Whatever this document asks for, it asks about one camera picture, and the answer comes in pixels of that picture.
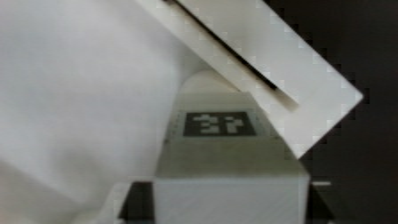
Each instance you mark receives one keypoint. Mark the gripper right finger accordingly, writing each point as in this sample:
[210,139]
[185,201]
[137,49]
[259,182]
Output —
[321,204]

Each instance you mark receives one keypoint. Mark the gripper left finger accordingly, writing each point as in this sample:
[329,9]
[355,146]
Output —
[128,207]

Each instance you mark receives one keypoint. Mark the white square table top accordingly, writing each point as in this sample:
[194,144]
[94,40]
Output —
[92,67]

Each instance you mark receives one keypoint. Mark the white U-shaped obstacle fence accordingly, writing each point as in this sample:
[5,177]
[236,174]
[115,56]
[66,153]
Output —
[316,96]

